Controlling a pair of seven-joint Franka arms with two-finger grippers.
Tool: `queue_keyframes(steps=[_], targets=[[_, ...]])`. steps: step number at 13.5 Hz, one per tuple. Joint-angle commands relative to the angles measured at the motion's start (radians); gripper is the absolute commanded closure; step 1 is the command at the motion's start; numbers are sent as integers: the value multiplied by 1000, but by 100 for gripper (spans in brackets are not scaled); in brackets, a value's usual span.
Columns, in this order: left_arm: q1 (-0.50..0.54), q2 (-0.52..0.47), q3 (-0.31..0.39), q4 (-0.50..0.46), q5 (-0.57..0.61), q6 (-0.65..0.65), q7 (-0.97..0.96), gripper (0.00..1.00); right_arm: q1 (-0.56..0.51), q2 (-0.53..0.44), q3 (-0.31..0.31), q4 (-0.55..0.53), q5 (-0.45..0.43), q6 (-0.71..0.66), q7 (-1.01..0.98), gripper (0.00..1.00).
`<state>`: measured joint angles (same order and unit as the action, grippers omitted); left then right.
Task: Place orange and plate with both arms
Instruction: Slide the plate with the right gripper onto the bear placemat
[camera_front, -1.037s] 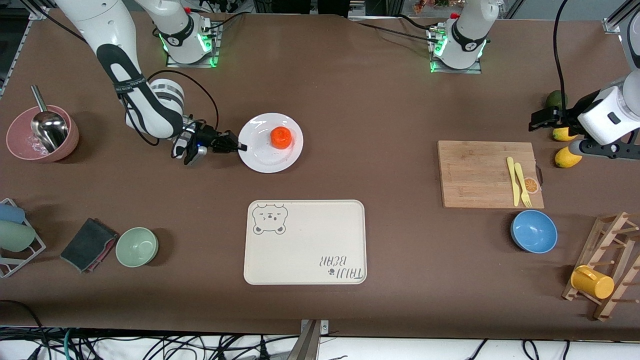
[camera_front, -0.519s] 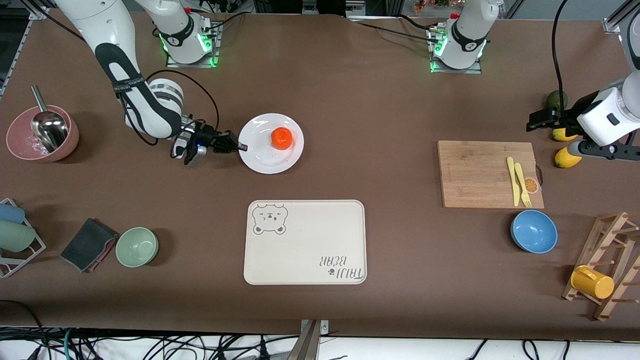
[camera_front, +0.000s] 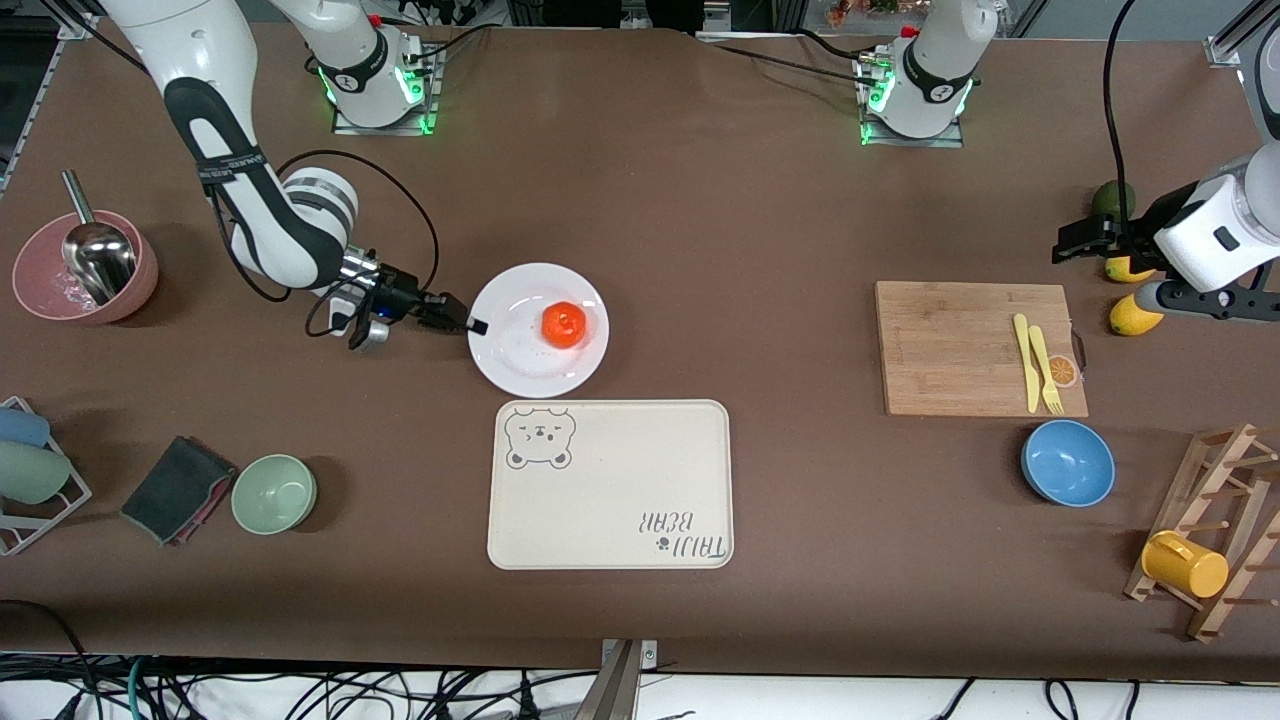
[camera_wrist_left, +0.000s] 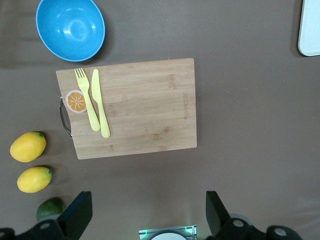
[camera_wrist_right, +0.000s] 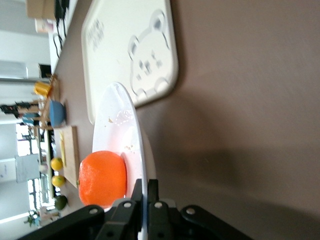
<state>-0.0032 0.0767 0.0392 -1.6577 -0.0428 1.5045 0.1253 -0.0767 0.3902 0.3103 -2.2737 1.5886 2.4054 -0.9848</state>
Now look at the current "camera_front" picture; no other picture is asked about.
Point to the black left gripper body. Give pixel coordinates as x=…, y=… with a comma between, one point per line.
x=1137, y=233

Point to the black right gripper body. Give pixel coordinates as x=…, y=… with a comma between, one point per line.
x=400, y=297

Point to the white round plate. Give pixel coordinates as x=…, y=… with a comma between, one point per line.
x=520, y=355

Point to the orange mandarin fruit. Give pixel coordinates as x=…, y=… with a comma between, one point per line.
x=565, y=325

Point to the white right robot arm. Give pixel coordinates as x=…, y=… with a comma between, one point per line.
x=200, y=50

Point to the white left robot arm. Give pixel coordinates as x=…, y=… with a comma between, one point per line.
x=1215, y=215

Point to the dark green avocado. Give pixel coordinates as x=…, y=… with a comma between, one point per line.
x=1108, y=197

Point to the yellow lemon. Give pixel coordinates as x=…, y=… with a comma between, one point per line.
x=1130, y=320
x=1125, y=270

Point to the yellow plastic fork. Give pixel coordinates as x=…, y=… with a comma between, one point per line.
x=1043, y=360

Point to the orange slice sticker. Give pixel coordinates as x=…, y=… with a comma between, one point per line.
x=1066, y=372

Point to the yellow plastic knife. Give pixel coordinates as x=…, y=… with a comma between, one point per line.
x=1026, y=365

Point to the wooden cutting board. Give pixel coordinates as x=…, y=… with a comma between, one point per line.
x=935, y=350

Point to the blue bowl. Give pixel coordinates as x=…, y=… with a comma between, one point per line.
x=1068, y=463

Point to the beige bear print tray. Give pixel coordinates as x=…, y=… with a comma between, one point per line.
x=610, y=490

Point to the pale green bowl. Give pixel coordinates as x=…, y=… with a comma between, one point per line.
x=273, y=494

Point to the wooden mug rack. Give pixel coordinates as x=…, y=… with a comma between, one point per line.
x=1225, y=470

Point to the dark grey folded cloth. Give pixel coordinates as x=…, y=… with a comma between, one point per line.
x=172, y=488

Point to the metal ladle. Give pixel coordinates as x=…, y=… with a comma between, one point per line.
x=100, y=260

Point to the yellow cup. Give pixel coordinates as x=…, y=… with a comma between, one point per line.
x=1185, y=565

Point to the pink bowl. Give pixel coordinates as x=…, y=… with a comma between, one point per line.
x=40, y=270

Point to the light blue cup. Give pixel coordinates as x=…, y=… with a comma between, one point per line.
x=22, y=427

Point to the pale green cup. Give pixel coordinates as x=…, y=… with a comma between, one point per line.
x=30, y=472

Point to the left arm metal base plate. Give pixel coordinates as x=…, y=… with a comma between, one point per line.
x=950, y=138

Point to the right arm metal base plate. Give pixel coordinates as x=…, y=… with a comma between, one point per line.
x=425, y=110

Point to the aluminium frame corner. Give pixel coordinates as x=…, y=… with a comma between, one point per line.
x=1240, y=35
x=78, y=22

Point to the metal table clamp bracket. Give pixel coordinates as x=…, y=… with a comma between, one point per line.
x=615, y=690

